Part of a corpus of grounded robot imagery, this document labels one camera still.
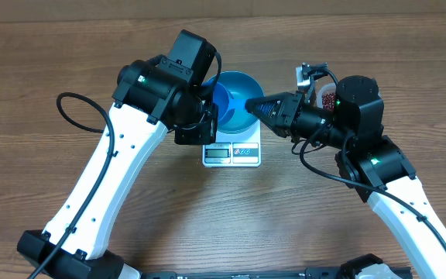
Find teal blue bowl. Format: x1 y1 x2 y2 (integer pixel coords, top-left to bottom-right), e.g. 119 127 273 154
212 71 264 134

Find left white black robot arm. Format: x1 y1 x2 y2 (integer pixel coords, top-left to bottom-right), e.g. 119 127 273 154
17 30 221 278

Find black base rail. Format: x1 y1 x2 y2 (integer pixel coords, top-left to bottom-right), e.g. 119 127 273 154
141 253 413 279

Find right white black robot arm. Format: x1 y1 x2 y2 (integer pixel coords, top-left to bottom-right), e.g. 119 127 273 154
245 75 446 278

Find blue plastic measuring scoop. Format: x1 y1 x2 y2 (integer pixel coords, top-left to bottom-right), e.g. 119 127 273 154
212 82 246 124

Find red beans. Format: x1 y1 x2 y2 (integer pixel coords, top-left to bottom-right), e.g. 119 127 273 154
321 91 336 112

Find white digital kitchen scale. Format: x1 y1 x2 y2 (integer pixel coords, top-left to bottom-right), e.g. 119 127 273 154
202 121 262 167

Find clear plastic container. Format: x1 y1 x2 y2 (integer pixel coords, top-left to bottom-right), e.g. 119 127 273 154
317 76 384 115

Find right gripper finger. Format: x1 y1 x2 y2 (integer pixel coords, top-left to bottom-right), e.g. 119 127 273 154
245 92 300 112
247 104 288 138

